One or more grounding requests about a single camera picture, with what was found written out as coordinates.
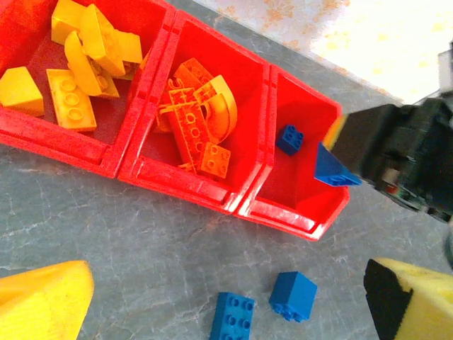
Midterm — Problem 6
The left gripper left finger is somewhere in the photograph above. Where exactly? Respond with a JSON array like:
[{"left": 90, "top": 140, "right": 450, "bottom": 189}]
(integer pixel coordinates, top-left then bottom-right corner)
[{"left": 0, "top": 260, "right": 95, "bottom": 340}]

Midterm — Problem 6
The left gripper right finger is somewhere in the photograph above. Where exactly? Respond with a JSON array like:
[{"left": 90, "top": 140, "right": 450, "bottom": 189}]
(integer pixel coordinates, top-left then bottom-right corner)
[{"left": 364, "top": 257, "right": 453, "bottom": 340}]

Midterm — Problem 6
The blue sloped lego block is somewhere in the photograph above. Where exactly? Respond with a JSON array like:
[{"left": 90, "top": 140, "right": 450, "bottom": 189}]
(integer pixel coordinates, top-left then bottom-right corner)
[{"left": 314, "top": 141, "right": 363, "bottom": 188}]

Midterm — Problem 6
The small blue lego brick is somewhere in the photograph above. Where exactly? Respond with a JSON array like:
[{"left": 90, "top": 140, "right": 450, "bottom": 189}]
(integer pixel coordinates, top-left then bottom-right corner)
[{"left": 275, "top": 123, "right": 305, "bottom": 157}]

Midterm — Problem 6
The orange curved lego piece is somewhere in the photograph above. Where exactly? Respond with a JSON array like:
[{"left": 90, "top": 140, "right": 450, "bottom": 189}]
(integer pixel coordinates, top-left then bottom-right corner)
[{"left": 200, "top": 74, "right": 239, "bottom": 145}]

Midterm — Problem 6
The small orange lego brick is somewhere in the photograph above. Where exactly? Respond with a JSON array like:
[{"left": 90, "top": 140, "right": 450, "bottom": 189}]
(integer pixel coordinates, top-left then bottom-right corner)
[{"left": 200, "top": 141, "right": 232, "bottom": 179}]

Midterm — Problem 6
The orange long lego plate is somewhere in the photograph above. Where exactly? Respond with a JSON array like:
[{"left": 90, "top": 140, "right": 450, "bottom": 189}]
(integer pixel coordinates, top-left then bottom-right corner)
[{"left": 166, "top": 79, "right": 210, "bottom": 175}]

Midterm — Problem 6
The yellow long lego brick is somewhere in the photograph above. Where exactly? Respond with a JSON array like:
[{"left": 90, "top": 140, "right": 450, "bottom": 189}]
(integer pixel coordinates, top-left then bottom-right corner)
[
  {"left": 45, "top": 69, "right": 98, "bottom": 133},
  {"left": 79, "top": 4, "right": 144, "bottom": 78},
  {"left": 64, "top": 30, "right": 120, "bottom": 99}
]

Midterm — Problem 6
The yellow sloped lego block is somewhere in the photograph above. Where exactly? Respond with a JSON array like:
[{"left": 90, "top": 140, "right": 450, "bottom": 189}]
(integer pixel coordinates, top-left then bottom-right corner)
[
  {"left": 51, "top": 0, "right": 96, "bottom": 45},
  {"left": 0, "top": 66, "right": 45, "bottom": 118}
]

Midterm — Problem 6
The red plastic bin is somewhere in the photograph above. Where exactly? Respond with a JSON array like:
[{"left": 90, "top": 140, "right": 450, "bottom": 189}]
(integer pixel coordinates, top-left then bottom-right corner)
[
  {"left": 116, "top": 8, "right": 275, "bottom": 215},
  {"left": 0, "top": 0, "right": 177, "bottom": 180},
  {"left": 233, "top": 63, "right": 351, "bottom": 242}
]

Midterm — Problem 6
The floral patterned backdrop cloth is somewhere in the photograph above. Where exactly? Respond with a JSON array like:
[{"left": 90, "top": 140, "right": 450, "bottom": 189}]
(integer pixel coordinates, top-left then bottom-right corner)
[{"left": 212, "top": 0, "right": 453, "bottom": 106}]

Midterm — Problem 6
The blue long lego brick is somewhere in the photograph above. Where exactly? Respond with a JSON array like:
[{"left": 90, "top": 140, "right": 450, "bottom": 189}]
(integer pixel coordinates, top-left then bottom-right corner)
[{"left": 208, "top": 291, "right": 256, "bottom": 340}]

